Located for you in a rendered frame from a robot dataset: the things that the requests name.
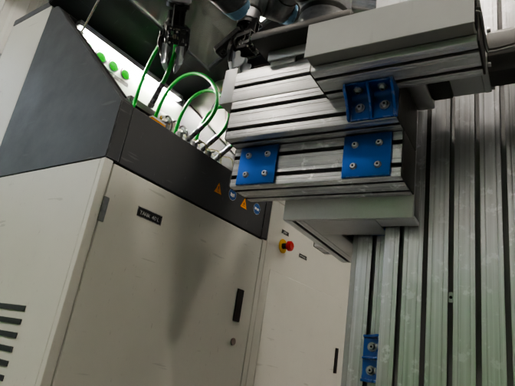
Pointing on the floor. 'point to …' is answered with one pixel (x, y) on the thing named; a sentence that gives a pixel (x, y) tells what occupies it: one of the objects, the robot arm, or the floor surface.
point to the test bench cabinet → (52, 264)
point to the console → (293, 301)
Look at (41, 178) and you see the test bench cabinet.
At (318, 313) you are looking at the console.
